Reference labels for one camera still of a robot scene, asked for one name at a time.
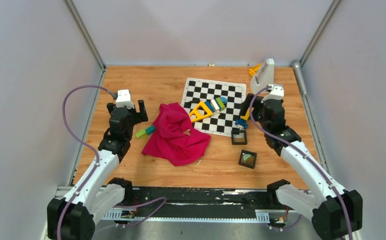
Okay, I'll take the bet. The teal rectangular block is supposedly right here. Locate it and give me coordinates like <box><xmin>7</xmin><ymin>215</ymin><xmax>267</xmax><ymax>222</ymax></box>
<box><xmin>145</xmin><ymin>125</ymin><xmax>156</xmax><ymax>136</ymax></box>

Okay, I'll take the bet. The yellow triangle block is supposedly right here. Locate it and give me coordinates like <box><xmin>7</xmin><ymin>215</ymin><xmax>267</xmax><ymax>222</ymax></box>
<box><xmin>189</xmin><ymin>101</ymin><xmax>214</xmax><ymax>123</ymax></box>

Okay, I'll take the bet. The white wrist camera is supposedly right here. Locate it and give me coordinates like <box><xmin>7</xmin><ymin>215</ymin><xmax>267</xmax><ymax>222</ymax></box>
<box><xmin>261</xmin><ymin>84</ymin><xmax>285</xmax><ymax>103</ymax></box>
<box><xmin>115</xmin><ymin>89</ymin><xmax>135</xmax><ymax>110</ymax></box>

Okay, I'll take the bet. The black white chessboard mat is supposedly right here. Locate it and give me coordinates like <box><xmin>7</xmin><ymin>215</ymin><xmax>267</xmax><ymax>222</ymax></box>
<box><xmin>180</xmin><ymin>77</ymin><xmax>247</xmax><ymax>137</ymax></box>

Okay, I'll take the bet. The yellow toy behind metronome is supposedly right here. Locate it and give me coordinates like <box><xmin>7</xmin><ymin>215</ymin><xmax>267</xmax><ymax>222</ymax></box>
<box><xmin>248</xmin><ymin>63</ymin><xmax>262</xmax><ymax>76</ymax></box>

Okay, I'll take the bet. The grey metal pipe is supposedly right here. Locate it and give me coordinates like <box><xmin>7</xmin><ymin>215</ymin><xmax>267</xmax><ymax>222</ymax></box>
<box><xmin>291</xmin><ymin>60</ymin><xmax>307</xmax><ymax>99</ymax></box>

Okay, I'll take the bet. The white metronome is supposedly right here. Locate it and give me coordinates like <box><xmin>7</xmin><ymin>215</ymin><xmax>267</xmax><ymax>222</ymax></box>
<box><xmin>249</xmin><ymin>58</ymin><xmax>275</xmax><ymax>94</ymax></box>

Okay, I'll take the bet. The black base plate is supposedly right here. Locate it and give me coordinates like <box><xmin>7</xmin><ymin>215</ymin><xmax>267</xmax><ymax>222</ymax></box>
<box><xmin>118</xmin><ymin>187</ymin><xmax>299</xmax><ymax>223</ymax></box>

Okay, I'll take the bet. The small black frame box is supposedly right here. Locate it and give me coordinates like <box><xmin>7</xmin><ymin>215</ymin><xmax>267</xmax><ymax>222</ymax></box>
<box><xmin>231</xmin><ymin>128</ymin><xmax>248</xmax><ymax>145</ymax></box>

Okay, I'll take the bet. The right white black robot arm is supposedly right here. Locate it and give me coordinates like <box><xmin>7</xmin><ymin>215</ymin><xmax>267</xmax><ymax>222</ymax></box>
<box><xmin>240</xmin><ymin>93</ymin><xmax>363</xmax><ymax>240</ymax></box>

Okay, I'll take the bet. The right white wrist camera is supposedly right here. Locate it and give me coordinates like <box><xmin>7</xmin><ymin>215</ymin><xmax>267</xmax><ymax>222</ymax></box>
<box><xmin>261</xmin><ymin>84</ymin><xmax>285</xmax><ymax>103</ymax></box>

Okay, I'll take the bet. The green rectangular block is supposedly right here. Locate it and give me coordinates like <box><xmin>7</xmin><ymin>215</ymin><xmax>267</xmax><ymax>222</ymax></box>
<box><xmin>135</xmin><ymin>129</ymin><xmax>147</xmax><ymax>139</ymax></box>

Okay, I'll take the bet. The magenta red garment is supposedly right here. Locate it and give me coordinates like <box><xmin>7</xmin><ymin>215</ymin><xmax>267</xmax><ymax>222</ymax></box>
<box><xmin>142</xmin><ymin>102</ymin><xmax>211</xmax><ymax>167</ymax></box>

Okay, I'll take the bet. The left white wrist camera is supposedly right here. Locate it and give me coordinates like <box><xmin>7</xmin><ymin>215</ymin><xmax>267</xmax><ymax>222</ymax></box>
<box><xmin>115</xmin><ymin>89</ymin><xmax>135</xmax><ymax>110</ymax></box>

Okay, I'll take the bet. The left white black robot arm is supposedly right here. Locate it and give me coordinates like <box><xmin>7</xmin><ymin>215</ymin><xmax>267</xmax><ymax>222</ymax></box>
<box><xmin>47</xmin><ymin>99</ymin><xmax>148</xmax><ymax>240</ymax></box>

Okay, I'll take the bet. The green round brooch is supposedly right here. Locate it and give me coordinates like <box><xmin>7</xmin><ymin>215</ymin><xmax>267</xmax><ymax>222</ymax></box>
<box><xmin>241</xmin><ymin>153</ymin><xmax>255</xmax><ymax>165</ymax></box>

